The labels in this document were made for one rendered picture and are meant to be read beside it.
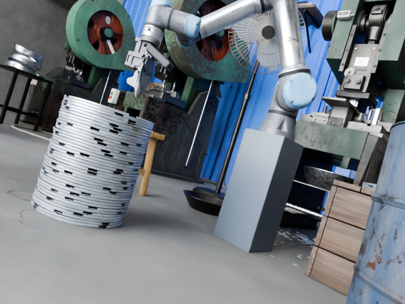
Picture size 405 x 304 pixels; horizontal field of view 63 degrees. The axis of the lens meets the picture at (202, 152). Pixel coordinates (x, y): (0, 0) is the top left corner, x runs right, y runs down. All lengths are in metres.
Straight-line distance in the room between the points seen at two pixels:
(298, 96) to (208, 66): 1.82
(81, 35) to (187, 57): 1.73
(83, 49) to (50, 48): 3.71
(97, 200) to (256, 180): 0.60
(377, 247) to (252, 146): 0.71
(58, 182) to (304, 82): 0.85
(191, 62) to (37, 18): 5.38
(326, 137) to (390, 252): 1.24
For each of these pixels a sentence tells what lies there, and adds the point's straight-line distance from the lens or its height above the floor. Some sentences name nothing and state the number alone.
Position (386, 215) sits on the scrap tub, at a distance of 0.74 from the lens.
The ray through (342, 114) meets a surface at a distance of 1.97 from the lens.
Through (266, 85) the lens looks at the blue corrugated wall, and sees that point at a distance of 3.86.
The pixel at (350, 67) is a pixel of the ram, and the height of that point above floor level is 1.03.
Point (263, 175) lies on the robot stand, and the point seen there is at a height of 0.29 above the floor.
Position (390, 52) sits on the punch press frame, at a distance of 2.08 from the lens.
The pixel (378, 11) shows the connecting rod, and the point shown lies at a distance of 2.26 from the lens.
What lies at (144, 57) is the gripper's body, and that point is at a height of 0.56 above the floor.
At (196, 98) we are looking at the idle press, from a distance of 3.21.
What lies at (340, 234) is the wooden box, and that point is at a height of 0.18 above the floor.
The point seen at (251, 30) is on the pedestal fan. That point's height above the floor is 1.30.
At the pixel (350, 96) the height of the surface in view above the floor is 0.86.
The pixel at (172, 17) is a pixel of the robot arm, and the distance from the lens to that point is 1.28.
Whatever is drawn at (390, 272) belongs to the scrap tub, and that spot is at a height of 0.20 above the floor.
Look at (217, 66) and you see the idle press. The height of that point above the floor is 1.07.
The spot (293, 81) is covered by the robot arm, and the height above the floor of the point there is 0.63.
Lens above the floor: 0.30
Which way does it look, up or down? level
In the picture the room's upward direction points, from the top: 17 degrees clockwise
